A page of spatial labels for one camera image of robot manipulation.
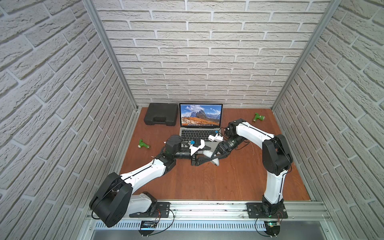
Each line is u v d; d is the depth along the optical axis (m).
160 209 0.74
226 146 0.70
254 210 0.73
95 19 0.73
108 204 0.41
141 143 0.98
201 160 0.66
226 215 0.73
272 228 0.70
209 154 0.71
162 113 1.10
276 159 0.52
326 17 0.72
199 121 1.03
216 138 0.76
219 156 0.70
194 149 0.63
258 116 1.12
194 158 0.65
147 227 0.71
